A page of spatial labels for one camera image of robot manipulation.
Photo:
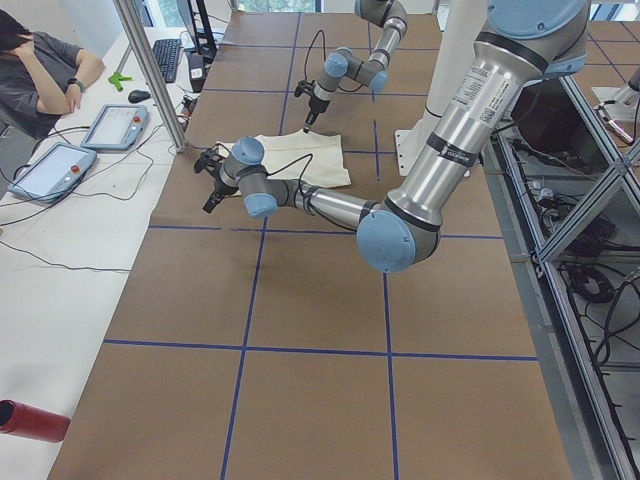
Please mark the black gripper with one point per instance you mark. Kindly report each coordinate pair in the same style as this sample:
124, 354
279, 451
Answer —
314, 106
218, 187

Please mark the cream long-sleeve cat shirt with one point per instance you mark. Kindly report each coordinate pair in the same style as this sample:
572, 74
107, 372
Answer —
271, 168

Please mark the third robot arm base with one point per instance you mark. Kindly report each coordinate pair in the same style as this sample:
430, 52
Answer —
618, 109

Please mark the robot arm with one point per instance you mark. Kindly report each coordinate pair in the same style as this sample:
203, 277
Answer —
519, 42
342, 63

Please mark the far teach pendant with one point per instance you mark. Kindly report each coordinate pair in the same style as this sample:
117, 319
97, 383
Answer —
116, 128

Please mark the teach pendant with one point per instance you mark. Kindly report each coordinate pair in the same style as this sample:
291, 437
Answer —
116, 128
56, 173

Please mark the black box with label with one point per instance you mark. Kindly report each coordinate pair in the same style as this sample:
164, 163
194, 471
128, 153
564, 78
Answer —
197, 71

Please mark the black computer mouse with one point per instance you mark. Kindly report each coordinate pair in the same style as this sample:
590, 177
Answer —
137, 96

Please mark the black keyboard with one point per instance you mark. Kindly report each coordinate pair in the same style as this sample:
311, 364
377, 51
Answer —
167, 55

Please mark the green plastic part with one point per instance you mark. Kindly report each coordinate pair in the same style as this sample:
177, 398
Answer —
117, 79

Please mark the near teach pendant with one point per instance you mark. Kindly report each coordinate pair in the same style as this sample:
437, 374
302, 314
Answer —
56, 173

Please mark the seated person grey shirt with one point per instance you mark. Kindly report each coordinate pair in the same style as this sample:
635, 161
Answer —
42, 78

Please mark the red cylinder bottle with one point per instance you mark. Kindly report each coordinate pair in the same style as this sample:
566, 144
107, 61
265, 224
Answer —
26, 421

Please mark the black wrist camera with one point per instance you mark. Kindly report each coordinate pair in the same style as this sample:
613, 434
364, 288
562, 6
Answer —
210, 160
304, 87

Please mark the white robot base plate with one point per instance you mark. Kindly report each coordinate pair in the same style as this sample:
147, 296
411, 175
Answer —
409, 144

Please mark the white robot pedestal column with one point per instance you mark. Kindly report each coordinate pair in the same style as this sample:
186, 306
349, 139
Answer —
455, 55

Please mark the aluminium frame post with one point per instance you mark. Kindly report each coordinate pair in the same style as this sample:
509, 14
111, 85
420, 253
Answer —
135, 32

